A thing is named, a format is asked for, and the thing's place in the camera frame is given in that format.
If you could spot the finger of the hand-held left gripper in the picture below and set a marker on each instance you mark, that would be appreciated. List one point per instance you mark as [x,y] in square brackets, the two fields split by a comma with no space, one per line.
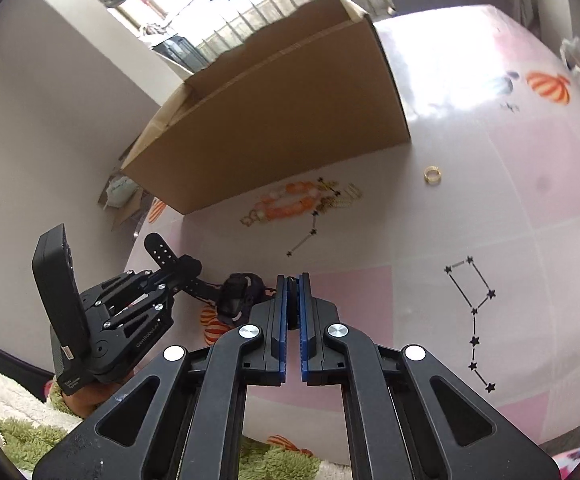
[197,291]
[162,255]

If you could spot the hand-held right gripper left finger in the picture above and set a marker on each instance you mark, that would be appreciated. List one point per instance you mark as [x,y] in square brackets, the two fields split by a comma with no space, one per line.
[282,332]

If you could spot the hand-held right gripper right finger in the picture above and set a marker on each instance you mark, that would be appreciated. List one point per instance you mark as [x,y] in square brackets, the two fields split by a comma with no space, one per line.
[304,332]

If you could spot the black wristwatch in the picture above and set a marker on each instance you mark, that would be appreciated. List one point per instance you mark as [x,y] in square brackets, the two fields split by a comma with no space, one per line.
[235,297]

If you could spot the brown cardboard box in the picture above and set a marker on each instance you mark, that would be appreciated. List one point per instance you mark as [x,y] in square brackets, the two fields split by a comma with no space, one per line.
[270,125]

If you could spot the person's left hand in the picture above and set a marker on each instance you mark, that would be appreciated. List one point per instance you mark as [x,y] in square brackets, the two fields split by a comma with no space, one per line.
[92,400]

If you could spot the open cardboard carton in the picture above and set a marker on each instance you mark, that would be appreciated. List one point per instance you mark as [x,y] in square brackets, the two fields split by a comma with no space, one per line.
[127,212]

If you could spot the white plastic bag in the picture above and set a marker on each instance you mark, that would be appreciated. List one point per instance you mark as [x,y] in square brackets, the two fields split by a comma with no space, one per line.
[119,192]

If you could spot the dark wooden bar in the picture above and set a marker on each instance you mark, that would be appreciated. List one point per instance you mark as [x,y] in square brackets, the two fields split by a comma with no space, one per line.
[14,355]

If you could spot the white fluffy blanket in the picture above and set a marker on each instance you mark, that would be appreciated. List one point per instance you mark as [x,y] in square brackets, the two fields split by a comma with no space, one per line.
[4,390]

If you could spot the pink printed tablecloth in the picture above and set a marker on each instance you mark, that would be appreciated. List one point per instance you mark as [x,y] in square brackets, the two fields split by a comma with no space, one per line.
[420,270]

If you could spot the green shaggy rug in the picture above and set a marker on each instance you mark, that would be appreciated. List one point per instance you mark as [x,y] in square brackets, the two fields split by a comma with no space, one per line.
[19,440]

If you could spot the black metal rack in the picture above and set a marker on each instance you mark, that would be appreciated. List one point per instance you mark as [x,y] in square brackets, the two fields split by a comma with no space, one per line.
[182,52]

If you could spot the metal window railing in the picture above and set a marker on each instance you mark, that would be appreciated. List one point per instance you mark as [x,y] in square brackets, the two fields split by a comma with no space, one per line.
[290,5]

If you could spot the pink printed bag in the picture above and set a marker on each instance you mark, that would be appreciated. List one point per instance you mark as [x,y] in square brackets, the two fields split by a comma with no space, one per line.
[577,460]

